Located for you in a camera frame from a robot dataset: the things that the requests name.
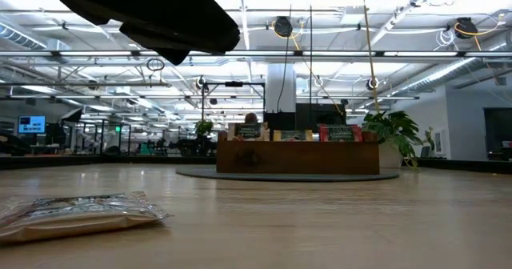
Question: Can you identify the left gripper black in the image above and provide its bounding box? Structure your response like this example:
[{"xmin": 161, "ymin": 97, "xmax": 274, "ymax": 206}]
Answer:
[{"xmin": 119, "ymin": 0, "xmax": 241, "ymax": 66}]

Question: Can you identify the beige tea bag packet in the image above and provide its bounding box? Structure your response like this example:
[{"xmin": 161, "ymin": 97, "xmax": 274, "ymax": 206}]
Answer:
[{"xmin": 0, "ymin": 191, "xmax": 174, "ymax": 245}]

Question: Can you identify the round grey mat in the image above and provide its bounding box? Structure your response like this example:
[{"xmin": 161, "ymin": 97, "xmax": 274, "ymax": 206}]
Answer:
[{"xmin": 174, "ymin": 166, "xmax": 400, "ymax": 183}]

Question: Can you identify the black ceiling cable reel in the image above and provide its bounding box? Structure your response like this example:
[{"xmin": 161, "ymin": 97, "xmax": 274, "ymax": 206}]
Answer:
[
  {"xmin": 454, "ymin": 16, "xmax": 479, "ymax": 40},
  {"xmin": 273, "ymin": 15, "xmax": 294, "ymax": 38}
]

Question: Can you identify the small distant potted plant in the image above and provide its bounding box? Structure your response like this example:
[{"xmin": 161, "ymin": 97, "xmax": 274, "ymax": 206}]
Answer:
[{"xmin": 194, "ymin": 118, "xmax": 214, "ymax": 139}]

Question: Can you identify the yellow orange tea bag packet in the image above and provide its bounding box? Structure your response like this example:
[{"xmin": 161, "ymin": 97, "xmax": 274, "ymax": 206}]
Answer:
[{"xmin": 273, "ymin": 129, "xmax": 315, "ymax": 143}]

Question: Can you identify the green snack packet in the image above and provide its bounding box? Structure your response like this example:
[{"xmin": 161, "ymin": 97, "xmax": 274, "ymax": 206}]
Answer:
[{"xmin": 228, "ymin": 122, "xmax": 270, "ymax": 143}]

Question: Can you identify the hanging coiled black cable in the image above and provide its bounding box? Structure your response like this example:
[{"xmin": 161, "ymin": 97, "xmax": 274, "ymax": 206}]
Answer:
[{"xmin": 146, "ymin": 56, "xmax": 166, "ymax": 72}]

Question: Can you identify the potted green plant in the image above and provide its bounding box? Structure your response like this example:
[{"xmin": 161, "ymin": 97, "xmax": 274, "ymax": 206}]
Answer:
[{"xmin": 362, "ymin": 109, "xmax": 436, "ymax": 169}]

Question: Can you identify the wooden tea organizer tray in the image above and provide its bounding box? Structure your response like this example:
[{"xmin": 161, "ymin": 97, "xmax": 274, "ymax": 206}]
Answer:
[{"xmin": 215, "ymin": 129, "xmax": 381, "ymax": 175}]

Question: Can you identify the hanging black ceiling cable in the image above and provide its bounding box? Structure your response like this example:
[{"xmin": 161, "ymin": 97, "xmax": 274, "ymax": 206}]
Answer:
[{"xmin": 307, "ymin": 0, "xmax": 314, "ymax": 128}]

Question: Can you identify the blue computer monitor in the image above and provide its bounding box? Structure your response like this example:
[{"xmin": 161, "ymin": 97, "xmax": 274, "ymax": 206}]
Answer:
[{"xmin": 18, "ymin": 114, "xmax": 46, "ymax": 135}]

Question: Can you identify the hanging yellow ceiling cord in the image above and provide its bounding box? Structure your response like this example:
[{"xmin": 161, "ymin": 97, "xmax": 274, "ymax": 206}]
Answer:
[{"xmin": 358, "ymin": 0, "xmax": 381, "ymax": 114}]

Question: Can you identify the distant black rig frame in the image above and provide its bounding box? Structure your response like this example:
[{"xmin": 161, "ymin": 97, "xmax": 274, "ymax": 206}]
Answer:
[{"xmin": 199, "ymin": 79, "xmax": 267, "ymax": 122}]

